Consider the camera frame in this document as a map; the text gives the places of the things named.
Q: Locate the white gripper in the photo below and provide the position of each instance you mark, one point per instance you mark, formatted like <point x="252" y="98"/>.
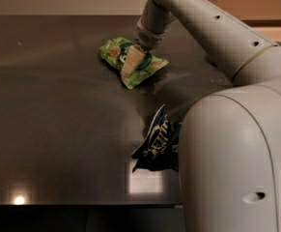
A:
<point x="147" y="38"/>

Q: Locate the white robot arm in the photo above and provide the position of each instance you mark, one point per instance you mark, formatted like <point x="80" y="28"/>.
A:
<point x="230" y="141"/>

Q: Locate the blue chip bag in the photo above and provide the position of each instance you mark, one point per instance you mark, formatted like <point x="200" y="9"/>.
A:
<point x="159" y="150"/>

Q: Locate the green rice chip bag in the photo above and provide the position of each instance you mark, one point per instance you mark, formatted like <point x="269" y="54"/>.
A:
<point x="114" y="53"/>

